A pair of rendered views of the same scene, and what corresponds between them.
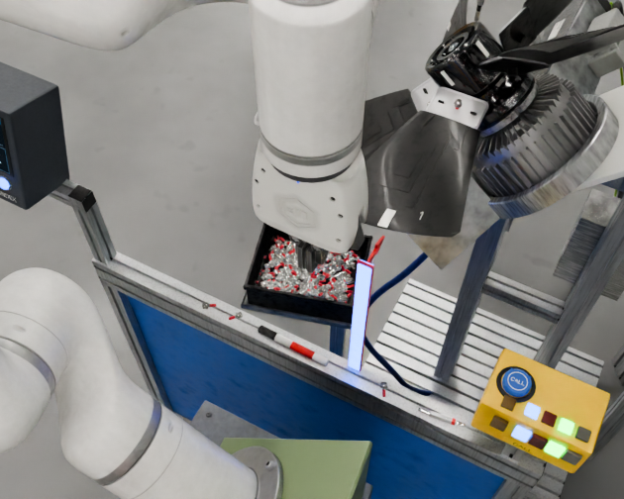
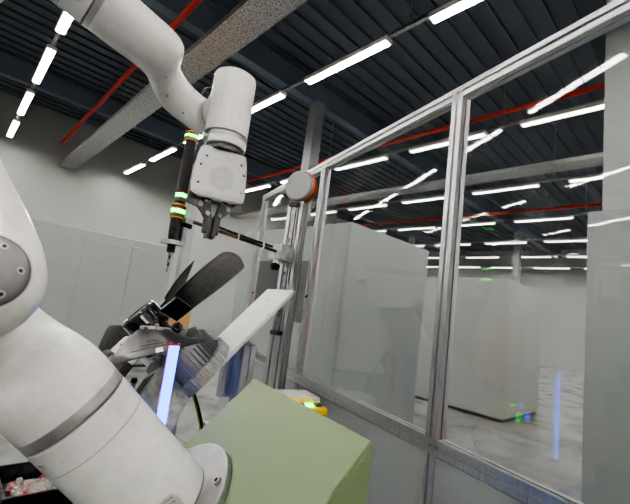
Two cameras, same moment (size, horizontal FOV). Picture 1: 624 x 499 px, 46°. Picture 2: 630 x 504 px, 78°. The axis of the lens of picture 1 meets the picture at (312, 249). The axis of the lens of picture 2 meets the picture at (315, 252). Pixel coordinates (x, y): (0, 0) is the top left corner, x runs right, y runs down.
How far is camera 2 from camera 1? 90 cm
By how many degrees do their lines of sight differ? 78
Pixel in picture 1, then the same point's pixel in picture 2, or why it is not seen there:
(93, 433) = (77, 350)
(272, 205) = (208, 177)
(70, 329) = not seen: hidden behind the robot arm
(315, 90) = (247, 101)
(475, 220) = (178, 400)
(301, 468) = (216, 431)
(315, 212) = (232, 175)
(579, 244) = not seen: hidden behind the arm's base
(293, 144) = (236, 125)
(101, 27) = (177, 45)
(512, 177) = (191, 366)
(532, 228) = not seen: outside the picture
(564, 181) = (219, 355)
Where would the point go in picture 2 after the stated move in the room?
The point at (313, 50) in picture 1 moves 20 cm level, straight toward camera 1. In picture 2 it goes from (249, 85) to (337, 58)
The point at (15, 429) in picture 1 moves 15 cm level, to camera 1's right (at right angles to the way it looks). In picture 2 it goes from (44, 276) to (171, 292)
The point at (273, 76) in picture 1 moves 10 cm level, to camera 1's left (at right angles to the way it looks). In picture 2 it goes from (234, 92) to (191, 61)
